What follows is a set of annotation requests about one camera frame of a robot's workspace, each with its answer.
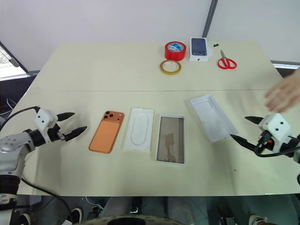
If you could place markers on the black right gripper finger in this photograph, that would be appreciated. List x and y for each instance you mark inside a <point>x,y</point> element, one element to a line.
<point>255,120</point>
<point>245,141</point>

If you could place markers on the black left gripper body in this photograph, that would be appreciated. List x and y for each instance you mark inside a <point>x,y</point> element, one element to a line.
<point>55,133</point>

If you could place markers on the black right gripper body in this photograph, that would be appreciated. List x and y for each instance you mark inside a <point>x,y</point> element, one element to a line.
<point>264,141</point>

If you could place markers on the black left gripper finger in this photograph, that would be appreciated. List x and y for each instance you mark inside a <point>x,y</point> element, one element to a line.
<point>76,133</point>
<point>65,115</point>

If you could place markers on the orange smartphone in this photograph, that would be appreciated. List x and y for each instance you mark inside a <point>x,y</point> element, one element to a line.
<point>105,136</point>

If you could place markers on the orange phone box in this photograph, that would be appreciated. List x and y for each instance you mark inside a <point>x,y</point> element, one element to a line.
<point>212,117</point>

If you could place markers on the white paper insert tray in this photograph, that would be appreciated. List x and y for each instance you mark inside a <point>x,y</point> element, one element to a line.
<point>139,131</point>

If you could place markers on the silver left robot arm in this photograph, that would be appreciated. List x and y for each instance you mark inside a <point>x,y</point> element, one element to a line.
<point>11,150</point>

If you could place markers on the white phone box base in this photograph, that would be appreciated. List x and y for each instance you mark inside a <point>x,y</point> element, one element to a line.
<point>170,140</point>

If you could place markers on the white box with blue phone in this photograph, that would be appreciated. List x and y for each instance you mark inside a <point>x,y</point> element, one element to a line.
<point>199,48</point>

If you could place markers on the person's bare hand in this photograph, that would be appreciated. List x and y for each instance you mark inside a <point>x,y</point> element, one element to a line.
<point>284,93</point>

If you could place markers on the grey ledge beside table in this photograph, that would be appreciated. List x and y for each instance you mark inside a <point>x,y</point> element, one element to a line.
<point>286,64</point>

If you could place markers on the white sneaker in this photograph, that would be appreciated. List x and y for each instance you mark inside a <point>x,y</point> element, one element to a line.
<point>256,219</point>

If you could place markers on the black sneaker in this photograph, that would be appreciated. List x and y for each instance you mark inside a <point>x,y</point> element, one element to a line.
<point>77,214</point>

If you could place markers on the seated person in grey jeans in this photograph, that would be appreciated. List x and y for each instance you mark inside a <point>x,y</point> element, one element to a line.
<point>178,208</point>

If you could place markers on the yellow tape roll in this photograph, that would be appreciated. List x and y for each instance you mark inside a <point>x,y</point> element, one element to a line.
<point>164,71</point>

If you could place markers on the red tape roll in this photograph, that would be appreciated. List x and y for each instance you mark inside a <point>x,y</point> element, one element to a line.
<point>174,55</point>

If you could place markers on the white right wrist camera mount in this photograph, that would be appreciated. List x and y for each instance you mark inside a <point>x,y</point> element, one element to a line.
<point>277,130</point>

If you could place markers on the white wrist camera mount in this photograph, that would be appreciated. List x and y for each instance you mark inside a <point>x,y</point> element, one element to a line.
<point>44,119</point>
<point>277,130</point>

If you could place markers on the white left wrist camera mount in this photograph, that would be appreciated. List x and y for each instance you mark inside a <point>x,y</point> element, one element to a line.
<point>44,119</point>

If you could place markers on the dark window frame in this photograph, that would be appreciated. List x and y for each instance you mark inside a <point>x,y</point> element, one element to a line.
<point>23,75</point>

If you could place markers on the grey vertical rail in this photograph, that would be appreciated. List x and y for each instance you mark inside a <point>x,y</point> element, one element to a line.
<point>209,18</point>

